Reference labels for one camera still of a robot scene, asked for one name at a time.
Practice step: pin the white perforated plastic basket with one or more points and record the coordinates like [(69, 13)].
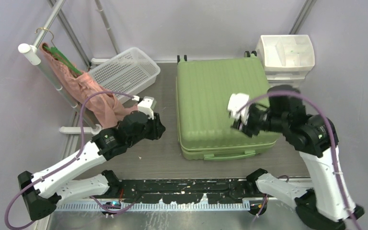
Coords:
[(130, 72)]

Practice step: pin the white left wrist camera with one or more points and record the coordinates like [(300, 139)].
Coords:
[(145, 105)]

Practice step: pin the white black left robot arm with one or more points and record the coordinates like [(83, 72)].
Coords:
[(45, 190)]

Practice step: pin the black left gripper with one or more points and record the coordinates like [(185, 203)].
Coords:
[(157, 127)]

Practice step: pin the green ribbed hard-shell suitcase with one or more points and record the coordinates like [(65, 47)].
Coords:
[(203, 91)]

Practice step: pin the white and silver clothes rack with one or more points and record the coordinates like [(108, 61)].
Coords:
[(32, 54)]

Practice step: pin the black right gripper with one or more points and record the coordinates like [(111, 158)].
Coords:
[(246, 128)]

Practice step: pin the white plastic drawer organizer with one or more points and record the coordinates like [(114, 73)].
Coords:
[(286, 59)]

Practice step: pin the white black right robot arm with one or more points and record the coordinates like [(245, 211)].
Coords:
[(328, 204)]

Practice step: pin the green clothes hanger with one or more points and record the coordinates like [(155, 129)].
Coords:
[(59, 56)]

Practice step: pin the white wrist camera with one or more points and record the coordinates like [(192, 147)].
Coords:
[(238, 108), (145, 105)]

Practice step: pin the pink cloth garment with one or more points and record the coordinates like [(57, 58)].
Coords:
[(106, 107)]

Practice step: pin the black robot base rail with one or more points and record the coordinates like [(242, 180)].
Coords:
[(184, 195)]

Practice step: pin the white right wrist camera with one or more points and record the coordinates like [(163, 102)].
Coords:
[(238, 108)]

